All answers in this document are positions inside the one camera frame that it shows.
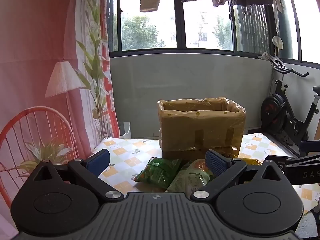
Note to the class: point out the dark green snack packet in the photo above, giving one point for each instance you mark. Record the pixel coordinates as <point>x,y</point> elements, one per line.
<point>157,171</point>

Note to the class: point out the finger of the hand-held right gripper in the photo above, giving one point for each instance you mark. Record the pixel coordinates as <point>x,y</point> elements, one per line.
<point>310,147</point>
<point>278,159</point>

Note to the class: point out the yellow snack packet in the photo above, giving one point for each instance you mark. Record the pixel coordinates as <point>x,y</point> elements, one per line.
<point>248,160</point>

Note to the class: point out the light green snack packet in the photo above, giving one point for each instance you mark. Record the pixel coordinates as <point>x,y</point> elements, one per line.
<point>190,177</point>

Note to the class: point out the dark framed window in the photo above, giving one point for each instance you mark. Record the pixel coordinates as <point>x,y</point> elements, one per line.
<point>180,20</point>

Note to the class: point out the taped cardboard box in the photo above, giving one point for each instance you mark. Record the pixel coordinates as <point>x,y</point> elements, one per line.
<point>200,130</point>

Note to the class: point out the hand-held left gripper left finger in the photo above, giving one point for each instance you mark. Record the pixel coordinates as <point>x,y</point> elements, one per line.
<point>98,159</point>

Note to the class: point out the white plastic bin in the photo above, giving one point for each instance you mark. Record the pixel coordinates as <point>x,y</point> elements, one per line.
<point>125,129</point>

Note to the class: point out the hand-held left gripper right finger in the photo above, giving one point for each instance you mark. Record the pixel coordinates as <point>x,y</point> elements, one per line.
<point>216,163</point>

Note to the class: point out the black exercise bike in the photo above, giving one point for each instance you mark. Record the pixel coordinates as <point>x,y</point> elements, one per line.
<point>277,115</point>

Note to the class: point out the checked floral tablecloth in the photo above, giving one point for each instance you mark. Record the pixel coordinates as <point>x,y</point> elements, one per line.
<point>125,155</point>

